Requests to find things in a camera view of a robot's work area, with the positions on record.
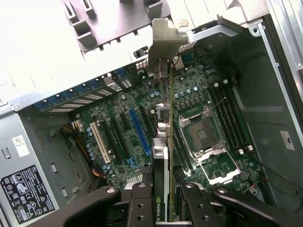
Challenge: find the silver chipset heatsink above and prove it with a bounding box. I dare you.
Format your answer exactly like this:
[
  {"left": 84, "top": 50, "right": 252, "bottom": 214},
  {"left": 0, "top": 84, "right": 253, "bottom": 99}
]
[{"left": 125, "top": 172, "right": 152, "bottom": 190}]

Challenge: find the open metal socket cover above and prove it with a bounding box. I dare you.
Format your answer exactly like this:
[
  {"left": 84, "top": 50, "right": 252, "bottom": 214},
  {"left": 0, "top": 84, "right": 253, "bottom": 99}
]
[{"left": 196, "top": 144, "right": 245, "bottom": 187}]

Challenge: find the blue expansion slot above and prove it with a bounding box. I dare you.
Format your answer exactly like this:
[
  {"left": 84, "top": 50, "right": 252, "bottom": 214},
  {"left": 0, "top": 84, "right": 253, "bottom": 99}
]
[{"left": 129, "top": 108, "right": 152, "bottom": 157}]

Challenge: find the CPU socket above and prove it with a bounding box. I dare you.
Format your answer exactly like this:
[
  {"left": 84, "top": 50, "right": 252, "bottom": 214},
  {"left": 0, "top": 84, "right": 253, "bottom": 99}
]
[{"left": 178, "top": 106, "right": 226, "bottom": 157}]

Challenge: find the white expansion slot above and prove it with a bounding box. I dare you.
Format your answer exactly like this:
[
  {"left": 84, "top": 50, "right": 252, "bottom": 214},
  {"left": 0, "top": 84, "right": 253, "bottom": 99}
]
[{"left": 89, "top": 122, "right": 112, "bottom": 165}]

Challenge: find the green motherboard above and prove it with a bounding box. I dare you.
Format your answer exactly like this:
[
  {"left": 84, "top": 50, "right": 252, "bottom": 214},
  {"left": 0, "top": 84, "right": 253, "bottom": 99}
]
[{"left": 68, "top": 47, "right": 263, "bottom": 197}]

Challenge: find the open black PC case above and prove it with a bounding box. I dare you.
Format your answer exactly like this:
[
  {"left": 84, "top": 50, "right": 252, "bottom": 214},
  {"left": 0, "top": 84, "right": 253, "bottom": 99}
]
[{"left": 0, "top": 0, "right": 303, "bottom": 227}]

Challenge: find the grey power supply unit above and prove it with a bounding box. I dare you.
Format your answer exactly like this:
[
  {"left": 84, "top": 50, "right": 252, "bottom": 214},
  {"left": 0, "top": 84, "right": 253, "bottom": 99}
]
[{"left": 0, "top": 111, "right": 95, "bottom": 227}]

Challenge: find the grey parts rack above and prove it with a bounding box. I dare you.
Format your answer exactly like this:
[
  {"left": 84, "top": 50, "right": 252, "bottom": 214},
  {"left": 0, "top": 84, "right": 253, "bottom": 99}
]
[{"left": 60, "top": 0, "right": 173, "bottom": 53}]

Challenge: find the yellow black power wire bundle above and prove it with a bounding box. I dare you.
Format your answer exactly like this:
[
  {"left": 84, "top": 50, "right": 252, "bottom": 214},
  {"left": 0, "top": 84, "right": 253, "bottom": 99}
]
[{"left": 60, "top": 122, "right": 107, "bottom": 181}]

